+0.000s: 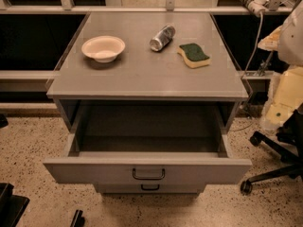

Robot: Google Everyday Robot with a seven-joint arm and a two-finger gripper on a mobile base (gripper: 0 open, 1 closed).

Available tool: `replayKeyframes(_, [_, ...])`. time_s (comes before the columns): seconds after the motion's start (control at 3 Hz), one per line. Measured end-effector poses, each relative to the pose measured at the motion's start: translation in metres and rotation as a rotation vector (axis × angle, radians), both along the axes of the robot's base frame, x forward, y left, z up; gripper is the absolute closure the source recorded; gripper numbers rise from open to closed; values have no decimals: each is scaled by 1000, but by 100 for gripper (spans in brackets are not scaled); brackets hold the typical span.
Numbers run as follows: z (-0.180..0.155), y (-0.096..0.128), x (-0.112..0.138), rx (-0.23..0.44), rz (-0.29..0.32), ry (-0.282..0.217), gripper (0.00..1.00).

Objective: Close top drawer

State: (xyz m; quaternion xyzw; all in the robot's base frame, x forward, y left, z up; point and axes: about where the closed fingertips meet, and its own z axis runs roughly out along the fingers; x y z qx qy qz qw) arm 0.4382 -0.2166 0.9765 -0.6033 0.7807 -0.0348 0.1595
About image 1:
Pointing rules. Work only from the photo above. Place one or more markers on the grey drawer cabinet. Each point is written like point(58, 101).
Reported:
point(141, 76)

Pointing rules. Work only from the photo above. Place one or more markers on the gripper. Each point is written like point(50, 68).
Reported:
point(292, 40)

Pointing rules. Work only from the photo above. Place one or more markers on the grey top drawer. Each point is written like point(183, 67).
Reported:
point(148, 145)

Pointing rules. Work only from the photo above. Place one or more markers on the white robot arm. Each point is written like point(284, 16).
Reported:
point(287, 40)

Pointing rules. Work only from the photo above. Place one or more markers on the metal diagonal rod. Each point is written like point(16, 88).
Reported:
point(264, 65)

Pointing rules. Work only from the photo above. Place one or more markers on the small black floor object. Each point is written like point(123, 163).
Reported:
point(78, 220)

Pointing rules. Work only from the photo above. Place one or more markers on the silver soda can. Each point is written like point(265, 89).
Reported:
point(162, 38)

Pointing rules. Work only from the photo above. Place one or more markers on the green yellow sponge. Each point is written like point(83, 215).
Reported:
point(193, 55)

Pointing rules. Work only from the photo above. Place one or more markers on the white paper bowl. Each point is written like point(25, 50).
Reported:
point(103, 49)

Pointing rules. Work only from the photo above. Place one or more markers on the black object bottom left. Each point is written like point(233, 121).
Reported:
point(12, 207)

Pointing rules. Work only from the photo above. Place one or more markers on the grey drawer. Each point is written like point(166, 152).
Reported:
point(143, 188)
point(148, 145)

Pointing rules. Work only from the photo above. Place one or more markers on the white power strip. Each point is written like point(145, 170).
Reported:
point(256, 7)

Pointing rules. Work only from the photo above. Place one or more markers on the grey lower drawer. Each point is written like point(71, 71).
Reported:
point(143, 188)

